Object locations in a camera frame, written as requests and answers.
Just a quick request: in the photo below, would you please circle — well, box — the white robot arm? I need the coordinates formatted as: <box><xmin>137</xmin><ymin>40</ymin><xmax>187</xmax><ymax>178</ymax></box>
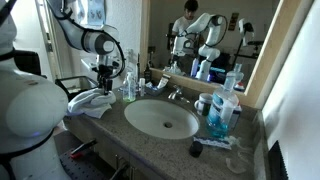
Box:
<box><xmin>0</xmin><ymin>0</ymin><xmax>69</xmax><ymax>180</ymax></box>

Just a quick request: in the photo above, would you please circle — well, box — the dark slim bottle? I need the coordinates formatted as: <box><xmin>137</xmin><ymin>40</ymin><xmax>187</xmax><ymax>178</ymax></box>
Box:
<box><xmin>144</xmin><ymin>63</ymin><xmax>152</xmax><ymax>83</ymax></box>

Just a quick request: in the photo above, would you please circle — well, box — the chrome faucet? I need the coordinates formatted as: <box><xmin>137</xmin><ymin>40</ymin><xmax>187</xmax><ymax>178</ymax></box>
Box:
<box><xmin>168</xmin><ymin>85</ymin><xmax>189</xmax><ymax>103</ymax></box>

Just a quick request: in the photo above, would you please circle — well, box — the green hand soap pump bottle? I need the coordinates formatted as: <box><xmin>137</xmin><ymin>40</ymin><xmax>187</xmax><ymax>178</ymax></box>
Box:
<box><xmin>123</xmin><ymin>72</ymin><xmax>136</xmax><ymax>102</ymax></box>

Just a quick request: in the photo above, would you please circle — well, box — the white mug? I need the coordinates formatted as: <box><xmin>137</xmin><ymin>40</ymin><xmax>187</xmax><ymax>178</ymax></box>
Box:
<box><xmin>194</xmin><ymin>93</ymin><xmax>212</xmax><ymax>116</ymax></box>

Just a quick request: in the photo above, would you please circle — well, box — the tray of toiletries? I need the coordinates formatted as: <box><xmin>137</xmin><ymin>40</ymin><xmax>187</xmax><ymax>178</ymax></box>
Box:
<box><xmin>145</xmin><ymin>74</ymin><xmax>171</xmax><ymax>96</ymax></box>

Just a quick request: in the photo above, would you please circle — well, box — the white oval sink basin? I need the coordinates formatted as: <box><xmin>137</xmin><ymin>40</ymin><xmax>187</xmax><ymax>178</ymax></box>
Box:
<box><xmin>124</xmin><ymin>99</ymin><xmax>200</xmax><ymax>139</ymax></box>

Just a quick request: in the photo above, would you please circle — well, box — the clear plastic wrapper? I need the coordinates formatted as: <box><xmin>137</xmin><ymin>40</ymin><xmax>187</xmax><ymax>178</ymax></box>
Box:
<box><xmin>225</xmin><ymin>136</ymin><xmax>254</xmax><ymax>174</ymax></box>

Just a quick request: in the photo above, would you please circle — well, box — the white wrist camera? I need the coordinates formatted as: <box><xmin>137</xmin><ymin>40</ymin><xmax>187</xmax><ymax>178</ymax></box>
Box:
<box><xmin>81</xmin><ymin>58</ymin><xmax>97</xmax><ymax>71</ymax></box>

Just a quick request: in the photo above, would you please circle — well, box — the wood framed mirror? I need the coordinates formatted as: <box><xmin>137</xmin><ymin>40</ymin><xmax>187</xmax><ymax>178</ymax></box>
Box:
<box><xmin>139</xmin><ymin>0</ymin><xmax>314</xmax><ymax>109</ymax></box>

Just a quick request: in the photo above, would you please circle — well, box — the black comb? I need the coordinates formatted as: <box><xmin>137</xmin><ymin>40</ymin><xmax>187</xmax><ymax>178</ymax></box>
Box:
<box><xmin>268</xmin><ymin>141</ymin><xmax>289</xmax><ymax>180</ymax></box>

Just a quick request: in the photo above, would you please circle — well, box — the black trash bin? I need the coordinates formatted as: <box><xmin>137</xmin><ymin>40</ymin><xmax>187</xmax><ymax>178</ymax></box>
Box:
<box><xmin>55</xmin><ymin>76</ymin><xmax>98</xmax><ymax>101</ymax></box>

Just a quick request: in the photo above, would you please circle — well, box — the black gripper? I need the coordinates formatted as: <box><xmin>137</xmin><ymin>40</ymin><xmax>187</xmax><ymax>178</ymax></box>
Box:
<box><xmin>97</xmin><ymin>65</ymin><xmax>113</xmax><ymax>92</ymax></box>

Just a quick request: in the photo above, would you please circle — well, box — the red handled tool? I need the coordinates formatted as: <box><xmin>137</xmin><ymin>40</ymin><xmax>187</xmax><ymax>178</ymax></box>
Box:
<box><xmin>70</xmin><ymin>139</ymin><xmax>97</xmax><ymax>159</ymax></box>

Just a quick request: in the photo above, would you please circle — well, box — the small white bottle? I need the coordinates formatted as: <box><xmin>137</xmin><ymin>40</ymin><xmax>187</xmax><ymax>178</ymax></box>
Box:
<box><xmin>139</xmin><ymin>78</ymin><xmax>145</xmax><ymax>97</ymax></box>

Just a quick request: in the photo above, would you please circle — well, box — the white deodorant stick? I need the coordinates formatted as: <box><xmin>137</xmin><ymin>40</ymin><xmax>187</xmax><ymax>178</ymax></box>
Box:
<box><xmin>229</xmin><ymin>105</ymin><xmax>242</xmax><ymax>130</ymax></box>

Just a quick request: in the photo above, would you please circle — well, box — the small black round cap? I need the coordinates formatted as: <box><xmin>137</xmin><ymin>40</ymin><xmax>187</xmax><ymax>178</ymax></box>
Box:
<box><xmin>189</xmin><ymin>141</ymin><xmax>203</xmax><ymax>158</ymax></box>

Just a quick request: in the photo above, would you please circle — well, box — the blue mouthwash bottle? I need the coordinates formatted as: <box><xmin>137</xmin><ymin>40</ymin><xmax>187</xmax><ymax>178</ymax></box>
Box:
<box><xmin>206</xmin><ymin>76</ymin><xmax>239</xmax><ymax>138</ymax></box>

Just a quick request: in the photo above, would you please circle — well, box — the blue white toothpaste tube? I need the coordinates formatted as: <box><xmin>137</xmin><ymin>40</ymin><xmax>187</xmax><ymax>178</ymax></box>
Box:
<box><xmin>193</xmin><ymin>136</ymin><xmax>231</xmax><ymax>150</ymax></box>

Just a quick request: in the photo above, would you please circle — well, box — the white towel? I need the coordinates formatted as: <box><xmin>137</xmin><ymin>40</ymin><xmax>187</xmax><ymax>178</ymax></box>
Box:
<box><xmin>67</xmin><ymin>88</ymin><xmax>116</xmax><ymax>119</ymax></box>

